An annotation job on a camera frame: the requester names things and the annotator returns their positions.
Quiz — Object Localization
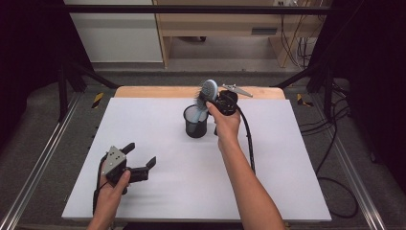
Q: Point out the white table board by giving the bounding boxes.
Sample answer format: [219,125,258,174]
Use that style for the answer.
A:
[60,97,333,223]

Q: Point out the black looped floor cable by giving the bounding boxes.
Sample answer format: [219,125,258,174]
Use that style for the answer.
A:
[316,123,359,219]

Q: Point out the light wooden desk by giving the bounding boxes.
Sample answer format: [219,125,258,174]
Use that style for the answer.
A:
[152,0,330,69]

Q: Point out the black floor cable bundle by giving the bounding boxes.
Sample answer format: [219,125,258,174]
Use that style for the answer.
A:
[299,104,351,137]

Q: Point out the person's left hand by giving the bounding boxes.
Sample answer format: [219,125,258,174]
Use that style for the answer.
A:
[95,169,132,220]

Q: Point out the hanging black desk cables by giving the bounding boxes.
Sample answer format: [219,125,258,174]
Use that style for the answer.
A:
[280,13,321,70]

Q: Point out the light blue hairbrush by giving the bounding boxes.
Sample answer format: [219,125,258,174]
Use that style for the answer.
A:
[190,79,220,125]

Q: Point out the black horizontal frame bar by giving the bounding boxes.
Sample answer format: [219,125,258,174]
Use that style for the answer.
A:
[62,4,333,14]

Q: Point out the wooden table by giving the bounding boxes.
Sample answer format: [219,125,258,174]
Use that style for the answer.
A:
[114,85,286,101]

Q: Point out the black mesh cup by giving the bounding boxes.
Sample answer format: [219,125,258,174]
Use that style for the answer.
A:
[183,103,210,139]

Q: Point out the aluminium floor rail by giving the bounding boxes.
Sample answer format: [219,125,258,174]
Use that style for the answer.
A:
[0,91,82,230]
[325,95,388,230]

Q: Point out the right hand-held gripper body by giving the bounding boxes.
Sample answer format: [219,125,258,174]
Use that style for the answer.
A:
[215,83,254,117]

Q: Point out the person's right hand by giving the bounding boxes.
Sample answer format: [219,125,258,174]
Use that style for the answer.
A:
[205,101,242,151]

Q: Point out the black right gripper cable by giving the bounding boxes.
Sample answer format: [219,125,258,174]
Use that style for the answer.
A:
[237,106,258,176]

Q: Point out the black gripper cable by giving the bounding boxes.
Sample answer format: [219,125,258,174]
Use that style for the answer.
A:
[91,154,109,216]
[237,106,258,176]

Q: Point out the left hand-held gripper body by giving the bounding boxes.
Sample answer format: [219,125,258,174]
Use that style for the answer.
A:
[100,146,132,196]

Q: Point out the black curtain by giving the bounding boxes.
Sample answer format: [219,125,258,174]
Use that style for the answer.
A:
[0,0,94,151]
[314,0,406,188]

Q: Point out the white cabinet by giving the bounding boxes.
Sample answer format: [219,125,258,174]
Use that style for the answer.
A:
[63,0,164,64]

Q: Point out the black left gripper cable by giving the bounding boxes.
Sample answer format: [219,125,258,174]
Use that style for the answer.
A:
[91,154,109,216]

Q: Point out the black frame post with brace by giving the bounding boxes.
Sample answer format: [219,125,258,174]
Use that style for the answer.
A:
[273,63,335,121]
[57,59,120,123]

